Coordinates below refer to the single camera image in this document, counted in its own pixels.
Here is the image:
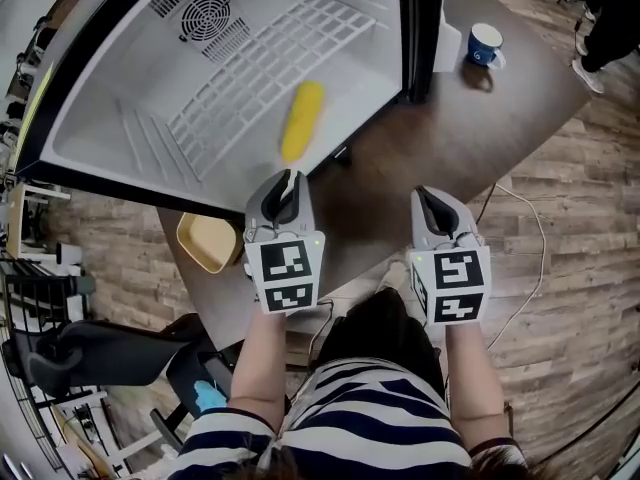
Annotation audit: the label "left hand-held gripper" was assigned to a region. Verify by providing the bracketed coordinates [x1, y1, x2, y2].
[243, 170, 326, 315]

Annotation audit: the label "person's striped shirt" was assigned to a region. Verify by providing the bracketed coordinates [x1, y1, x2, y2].
[177, 357, 531, 480]

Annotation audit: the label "white side table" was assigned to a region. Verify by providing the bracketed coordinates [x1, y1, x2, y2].
[7, 182, 71, 259]

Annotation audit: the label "white shelf unit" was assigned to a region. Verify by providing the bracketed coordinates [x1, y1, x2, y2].
[0, 357, 131, 480]

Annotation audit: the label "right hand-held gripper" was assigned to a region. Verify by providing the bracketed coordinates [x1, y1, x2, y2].
[407, 186, 492, 327]

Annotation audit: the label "white floor cable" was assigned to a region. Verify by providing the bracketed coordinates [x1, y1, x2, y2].
[487, 182, 546, 352]

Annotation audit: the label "blue cloth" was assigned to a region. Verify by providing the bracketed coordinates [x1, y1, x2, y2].
[193, 380, 229, 414]

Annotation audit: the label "person's right forearm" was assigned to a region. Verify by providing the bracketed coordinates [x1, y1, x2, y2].
[443, 322, 505, 442]

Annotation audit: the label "person's beige shoe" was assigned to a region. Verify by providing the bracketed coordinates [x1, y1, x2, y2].
[379, 260, 414, 294]

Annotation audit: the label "yellow plastic basin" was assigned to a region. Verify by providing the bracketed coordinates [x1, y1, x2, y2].
[175, 211, 240, 274]

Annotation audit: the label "person's left forearm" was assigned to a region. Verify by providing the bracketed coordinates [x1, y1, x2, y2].
[227, 310, 291, 419]

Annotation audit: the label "black mini fridge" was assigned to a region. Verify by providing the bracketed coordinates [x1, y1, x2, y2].
[13, 0, 461, 221]

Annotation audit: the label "thin black floor cable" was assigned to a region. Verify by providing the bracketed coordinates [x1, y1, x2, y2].
[474, 185, 496, 224]

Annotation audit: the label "blue mug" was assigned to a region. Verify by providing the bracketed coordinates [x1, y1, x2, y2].
[467, 22, 507, 72]

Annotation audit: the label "black mesh office chair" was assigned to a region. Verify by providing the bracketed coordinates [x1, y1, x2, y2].
[2, 312, 236, 449]

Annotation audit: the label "yellow corn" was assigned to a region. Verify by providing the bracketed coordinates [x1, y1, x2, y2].
[279, 80, 326, 167]

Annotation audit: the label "person's black trousers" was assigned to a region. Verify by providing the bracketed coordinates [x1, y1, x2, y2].
[317, 287, 446, 394]

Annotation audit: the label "black wire rack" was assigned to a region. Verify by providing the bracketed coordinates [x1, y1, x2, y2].
[0, 260, 96, 319]

